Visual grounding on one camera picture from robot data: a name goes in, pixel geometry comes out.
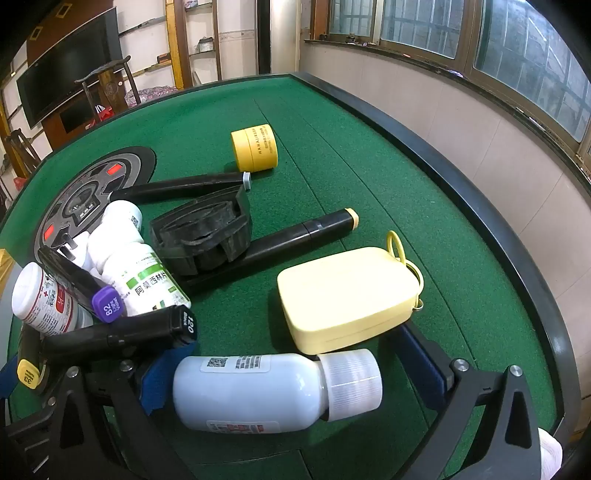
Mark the black marker with purple cap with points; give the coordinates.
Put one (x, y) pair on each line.
(108, 302)

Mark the yellow round jar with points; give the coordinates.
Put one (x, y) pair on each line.
(254, 147)

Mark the marker with yellow cap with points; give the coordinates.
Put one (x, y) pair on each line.
(27, 373)

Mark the white bottle with red label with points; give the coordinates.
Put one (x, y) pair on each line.
(41, 300)

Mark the plain white pill bottle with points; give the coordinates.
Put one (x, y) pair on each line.
(121, 217)

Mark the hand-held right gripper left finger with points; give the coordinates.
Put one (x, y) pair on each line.
(157, 383)

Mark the black flat-screen television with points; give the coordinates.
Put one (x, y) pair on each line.
(69, 69)

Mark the black marker with grey end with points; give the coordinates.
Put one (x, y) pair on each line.
(184, 187)

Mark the pale yellow case with keyring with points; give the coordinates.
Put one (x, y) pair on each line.
(341, 295)

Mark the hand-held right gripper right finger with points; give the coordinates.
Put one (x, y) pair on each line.
(427, 369)

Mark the white bottle with green label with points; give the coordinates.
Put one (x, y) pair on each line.
(138, 272)

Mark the window with metal grille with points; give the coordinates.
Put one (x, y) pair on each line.
(521, 60)

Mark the dark wooden armchair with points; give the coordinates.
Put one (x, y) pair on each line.
(23, 147)

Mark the large white ribbed-cap bottle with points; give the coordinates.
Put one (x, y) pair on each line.
(258, 392)

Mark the red plastic bag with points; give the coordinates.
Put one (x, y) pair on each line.
(105, 113)

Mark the round grey table control panel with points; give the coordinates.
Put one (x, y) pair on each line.
(92, 184)

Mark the standing air conditioner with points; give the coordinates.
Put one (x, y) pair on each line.
(286, 32)

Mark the dark wooden high-back chair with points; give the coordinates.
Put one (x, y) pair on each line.
(113, 87)

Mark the floral patterned cloth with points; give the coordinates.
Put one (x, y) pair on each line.
(147, 94)

